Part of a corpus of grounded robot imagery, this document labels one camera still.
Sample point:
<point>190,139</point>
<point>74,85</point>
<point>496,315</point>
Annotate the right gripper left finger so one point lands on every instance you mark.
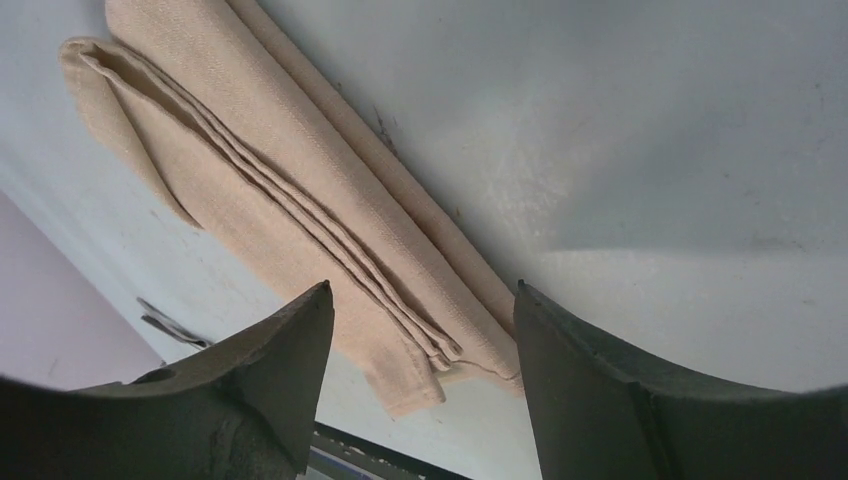
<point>241,409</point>

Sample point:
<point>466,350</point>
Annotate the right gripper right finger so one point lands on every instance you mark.
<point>602,408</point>

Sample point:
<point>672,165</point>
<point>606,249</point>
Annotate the beige cloth napkin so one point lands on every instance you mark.
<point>240,135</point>

